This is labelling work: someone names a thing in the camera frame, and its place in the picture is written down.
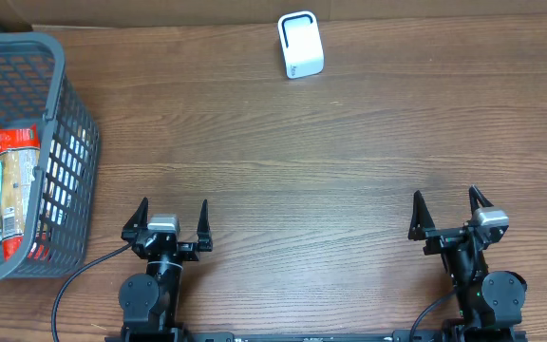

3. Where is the grey plastic mesh basket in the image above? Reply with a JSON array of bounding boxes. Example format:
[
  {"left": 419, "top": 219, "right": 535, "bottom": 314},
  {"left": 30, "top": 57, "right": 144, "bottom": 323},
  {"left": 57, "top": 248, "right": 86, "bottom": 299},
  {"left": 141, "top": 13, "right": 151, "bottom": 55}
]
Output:
[{"left": 0, "top": 32, "right": 101, "bottom": 280}]

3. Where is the orange spaghetti pasta package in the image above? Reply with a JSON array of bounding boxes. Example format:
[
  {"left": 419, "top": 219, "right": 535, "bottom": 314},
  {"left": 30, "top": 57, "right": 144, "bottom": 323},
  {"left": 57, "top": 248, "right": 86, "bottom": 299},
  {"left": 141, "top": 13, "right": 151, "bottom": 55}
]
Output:
[{"left": 0, "top": 124, "right": 40, "bottom": 260}]

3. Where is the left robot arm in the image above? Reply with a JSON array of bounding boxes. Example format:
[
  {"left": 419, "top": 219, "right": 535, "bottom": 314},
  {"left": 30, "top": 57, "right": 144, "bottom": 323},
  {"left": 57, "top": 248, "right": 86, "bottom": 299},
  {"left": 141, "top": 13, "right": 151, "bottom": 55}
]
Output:
[{"left": 118, "top": 199, "right": 213, "bottom": 341}]

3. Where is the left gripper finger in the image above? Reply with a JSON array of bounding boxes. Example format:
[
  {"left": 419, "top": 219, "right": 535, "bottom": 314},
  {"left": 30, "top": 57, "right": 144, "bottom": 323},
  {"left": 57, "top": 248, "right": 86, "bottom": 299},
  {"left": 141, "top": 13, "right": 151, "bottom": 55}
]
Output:
[
  {"left": 123, "top": 197, "right": 148, "bottom": 233},
  {"left": 197, "top": 199, "right": 210, "bottom": 243}
]

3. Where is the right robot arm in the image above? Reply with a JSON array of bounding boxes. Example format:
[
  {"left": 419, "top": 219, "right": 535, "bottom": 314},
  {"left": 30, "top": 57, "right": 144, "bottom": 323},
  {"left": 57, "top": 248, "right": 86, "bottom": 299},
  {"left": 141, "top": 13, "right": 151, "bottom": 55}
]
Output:
[{"left": 407, "top": 185, "right": 528, "bottom": 341}]

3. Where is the white barcode scanner stand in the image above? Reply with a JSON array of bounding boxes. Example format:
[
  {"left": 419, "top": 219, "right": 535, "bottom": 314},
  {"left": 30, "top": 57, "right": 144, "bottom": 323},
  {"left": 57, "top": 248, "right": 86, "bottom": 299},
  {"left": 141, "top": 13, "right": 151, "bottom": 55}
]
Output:
[{"left": 277, "top": 10, "right": 325, "bottom": 79}]

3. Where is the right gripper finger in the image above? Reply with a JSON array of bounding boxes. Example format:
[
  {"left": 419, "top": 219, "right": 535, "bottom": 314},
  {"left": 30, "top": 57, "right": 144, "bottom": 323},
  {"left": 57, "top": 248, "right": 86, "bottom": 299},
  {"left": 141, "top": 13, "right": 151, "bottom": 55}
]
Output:
[
  {"left": 408, "top": 191, "right": 436, "bottom": 238},
  {"left": 468, "top": 184, "right": 493, "bottom": 214}
]

